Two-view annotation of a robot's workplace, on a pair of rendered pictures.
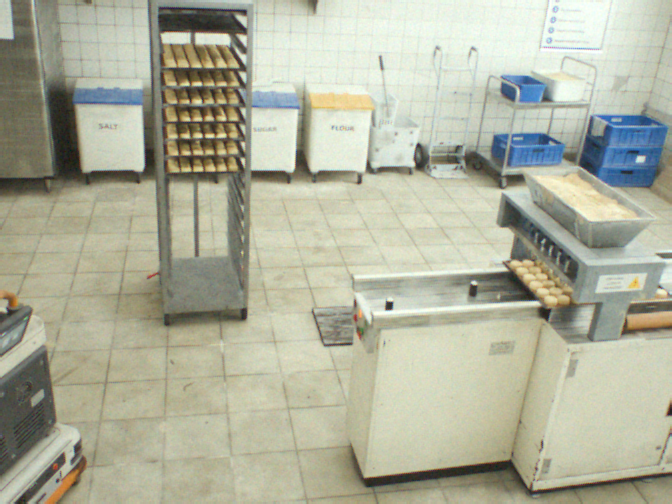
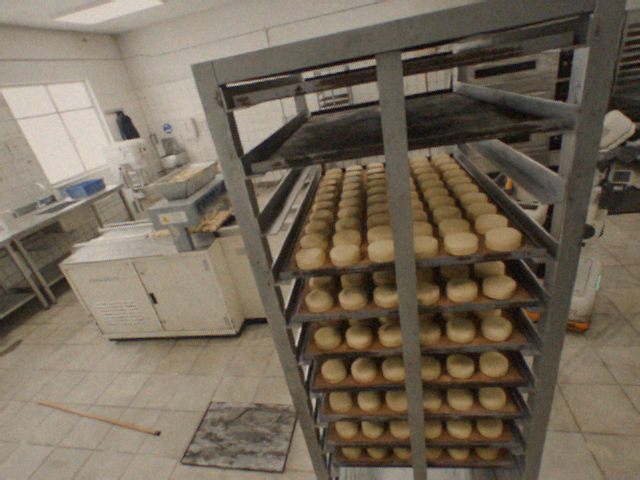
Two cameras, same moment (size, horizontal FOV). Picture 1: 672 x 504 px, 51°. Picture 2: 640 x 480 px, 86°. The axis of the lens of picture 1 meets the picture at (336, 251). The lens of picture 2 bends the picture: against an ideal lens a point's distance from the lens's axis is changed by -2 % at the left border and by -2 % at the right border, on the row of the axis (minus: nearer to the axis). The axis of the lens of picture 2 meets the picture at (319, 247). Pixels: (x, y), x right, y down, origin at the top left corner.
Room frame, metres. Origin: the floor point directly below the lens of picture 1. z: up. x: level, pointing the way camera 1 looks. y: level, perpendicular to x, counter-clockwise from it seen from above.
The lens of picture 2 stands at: (4.56, 1.01, 1.78)
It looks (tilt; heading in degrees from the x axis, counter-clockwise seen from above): 26 degrees down; 209
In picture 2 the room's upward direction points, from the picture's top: 11 degrees counter-clockwise
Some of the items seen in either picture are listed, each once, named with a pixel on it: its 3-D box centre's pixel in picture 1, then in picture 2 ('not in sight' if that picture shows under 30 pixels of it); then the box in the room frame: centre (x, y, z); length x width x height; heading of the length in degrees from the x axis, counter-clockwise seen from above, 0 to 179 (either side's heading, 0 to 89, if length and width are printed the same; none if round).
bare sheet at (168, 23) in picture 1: (197, 21); (384, 116); (3.81, 0.82, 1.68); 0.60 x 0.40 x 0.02; 17
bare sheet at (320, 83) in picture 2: (197, 3); (380, 69); (3.81, 0.82, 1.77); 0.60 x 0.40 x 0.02; 17
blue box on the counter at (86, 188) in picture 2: not in sight; (86, 188); (1.71, -3.98, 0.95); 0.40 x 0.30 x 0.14; 16
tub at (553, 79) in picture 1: (556, 85); not in sight; (6.63, -1.90, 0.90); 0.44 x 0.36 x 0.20; 22
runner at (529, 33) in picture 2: not in sight; (484, 47); (3.75, 1.00, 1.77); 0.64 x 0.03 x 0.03; 17
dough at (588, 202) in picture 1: (581, 201); (188, 176); (2.70, -0.97, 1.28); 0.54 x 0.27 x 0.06; 15
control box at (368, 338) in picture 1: (363, 322); not in sight; (2.47, -0.13, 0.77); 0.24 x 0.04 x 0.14; 15
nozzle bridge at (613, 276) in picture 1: (567, 259); (200, 210); (2.70, -0.97, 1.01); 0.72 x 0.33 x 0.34; 15
